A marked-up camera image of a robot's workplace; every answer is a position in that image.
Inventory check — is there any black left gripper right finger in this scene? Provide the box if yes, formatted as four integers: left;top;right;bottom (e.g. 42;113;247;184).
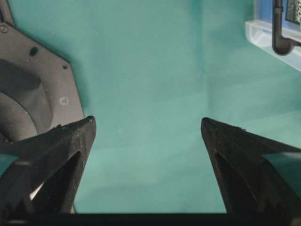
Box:
201;118;301;214

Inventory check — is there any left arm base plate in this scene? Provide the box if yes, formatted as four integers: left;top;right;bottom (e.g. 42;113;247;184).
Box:
0;0;84;141

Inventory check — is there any clear plastic storage case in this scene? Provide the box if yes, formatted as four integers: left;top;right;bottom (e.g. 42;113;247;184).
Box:
245;0;301;71

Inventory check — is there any black cable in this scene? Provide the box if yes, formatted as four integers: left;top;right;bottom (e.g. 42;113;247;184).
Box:
272;0;301;56

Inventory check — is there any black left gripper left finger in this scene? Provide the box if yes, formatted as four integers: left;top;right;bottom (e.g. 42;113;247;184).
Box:
0;116;96;214

